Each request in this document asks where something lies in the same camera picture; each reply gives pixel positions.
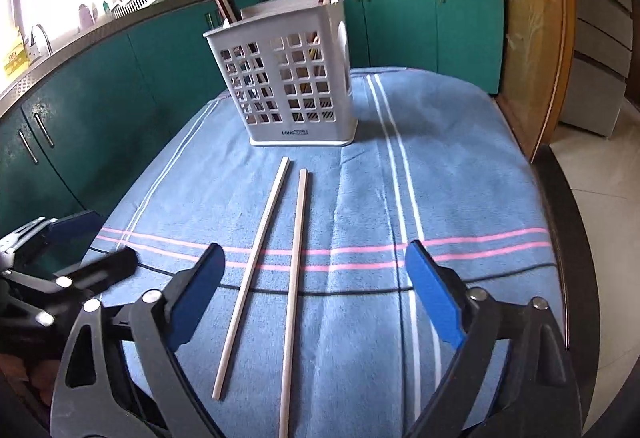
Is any blue striped towel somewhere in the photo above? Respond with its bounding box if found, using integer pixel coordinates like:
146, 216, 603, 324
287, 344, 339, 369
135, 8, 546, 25
80, 66, 558, 438

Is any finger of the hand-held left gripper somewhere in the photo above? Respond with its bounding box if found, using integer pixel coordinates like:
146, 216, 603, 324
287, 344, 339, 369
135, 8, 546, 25
0, 211, 104, 270
0, 248, 139, 326

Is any wooden glass door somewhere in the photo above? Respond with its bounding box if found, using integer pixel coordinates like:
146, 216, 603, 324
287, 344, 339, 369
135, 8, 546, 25
469, 0, 576, 164

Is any metal faucet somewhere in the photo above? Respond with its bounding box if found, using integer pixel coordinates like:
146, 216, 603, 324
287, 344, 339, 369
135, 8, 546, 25
29, 23, 54, 56

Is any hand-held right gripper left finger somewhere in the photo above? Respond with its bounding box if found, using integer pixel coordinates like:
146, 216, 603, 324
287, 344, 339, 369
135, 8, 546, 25
50, 242, 226, 438

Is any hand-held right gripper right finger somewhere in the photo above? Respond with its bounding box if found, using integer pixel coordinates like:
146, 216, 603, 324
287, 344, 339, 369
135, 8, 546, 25
404, 239, 583, 438

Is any white plastic utensil basket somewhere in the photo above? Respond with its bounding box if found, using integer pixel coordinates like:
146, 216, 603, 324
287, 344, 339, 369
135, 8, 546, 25
202, 0, 358, 148

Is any silver refrigerator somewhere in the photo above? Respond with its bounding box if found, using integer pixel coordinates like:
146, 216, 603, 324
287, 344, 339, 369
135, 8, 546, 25
555, 0, 637, 139

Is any teal kitchen cabinet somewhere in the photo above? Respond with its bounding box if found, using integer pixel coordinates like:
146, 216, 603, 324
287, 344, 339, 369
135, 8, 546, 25
0, 0, 506, 239

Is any yellow package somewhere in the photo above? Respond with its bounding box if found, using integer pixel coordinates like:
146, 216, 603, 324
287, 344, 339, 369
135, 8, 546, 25
1, 43, 32, 78

